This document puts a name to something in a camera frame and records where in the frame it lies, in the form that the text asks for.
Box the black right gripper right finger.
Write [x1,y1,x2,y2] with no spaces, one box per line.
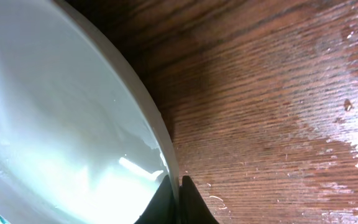
[179,175,218,224]

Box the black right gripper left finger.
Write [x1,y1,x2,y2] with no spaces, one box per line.
[135,175,177,224]

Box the pale green large plate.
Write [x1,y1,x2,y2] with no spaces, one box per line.
[0,0,180,223]

